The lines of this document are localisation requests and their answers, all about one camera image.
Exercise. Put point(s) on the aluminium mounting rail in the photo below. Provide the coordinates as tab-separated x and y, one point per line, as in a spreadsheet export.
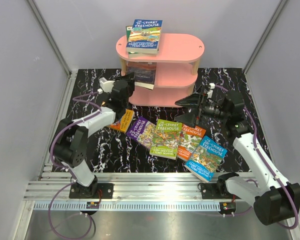
132	192

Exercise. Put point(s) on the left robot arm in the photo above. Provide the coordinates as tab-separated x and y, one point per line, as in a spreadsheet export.
68	148

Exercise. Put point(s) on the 130-storey treehouse orange book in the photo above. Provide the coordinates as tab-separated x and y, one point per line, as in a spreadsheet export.
123	124

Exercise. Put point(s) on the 26-storey treehouse blue book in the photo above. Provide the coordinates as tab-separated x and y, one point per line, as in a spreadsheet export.
205	159

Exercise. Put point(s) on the dark brown paperback book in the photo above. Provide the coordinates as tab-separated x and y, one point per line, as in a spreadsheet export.
144	73

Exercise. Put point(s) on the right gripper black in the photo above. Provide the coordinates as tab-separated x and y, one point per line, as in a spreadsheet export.
192	100

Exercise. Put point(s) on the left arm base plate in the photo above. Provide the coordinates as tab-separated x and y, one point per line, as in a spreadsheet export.
100	190

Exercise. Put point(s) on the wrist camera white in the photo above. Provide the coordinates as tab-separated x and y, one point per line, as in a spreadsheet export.
209	88
106	86

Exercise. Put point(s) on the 52-storey treehouse purple book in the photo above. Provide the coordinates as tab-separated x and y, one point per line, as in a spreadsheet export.
143	132

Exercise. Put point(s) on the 91-storey treehouse blue book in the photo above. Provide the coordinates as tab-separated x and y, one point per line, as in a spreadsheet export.
144	36

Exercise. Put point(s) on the pink three-tier shelf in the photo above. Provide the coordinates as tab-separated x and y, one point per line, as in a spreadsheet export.
177	63

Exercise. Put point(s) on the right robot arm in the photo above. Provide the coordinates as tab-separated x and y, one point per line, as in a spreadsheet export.
274	199

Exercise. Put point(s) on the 65-storey treehouse green book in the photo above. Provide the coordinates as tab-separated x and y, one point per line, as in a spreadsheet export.
166	139

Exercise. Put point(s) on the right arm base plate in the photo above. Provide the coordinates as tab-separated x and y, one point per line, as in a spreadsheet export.
210	191

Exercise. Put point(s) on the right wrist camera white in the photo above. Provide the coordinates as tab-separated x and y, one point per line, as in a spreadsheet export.
209	88

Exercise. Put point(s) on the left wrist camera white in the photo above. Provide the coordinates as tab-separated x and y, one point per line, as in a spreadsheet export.
106	86

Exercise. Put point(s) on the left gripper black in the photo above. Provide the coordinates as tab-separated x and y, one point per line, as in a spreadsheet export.
129	78

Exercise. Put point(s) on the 78-storey treehouse orange book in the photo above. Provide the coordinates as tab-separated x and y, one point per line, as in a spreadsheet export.
189	139

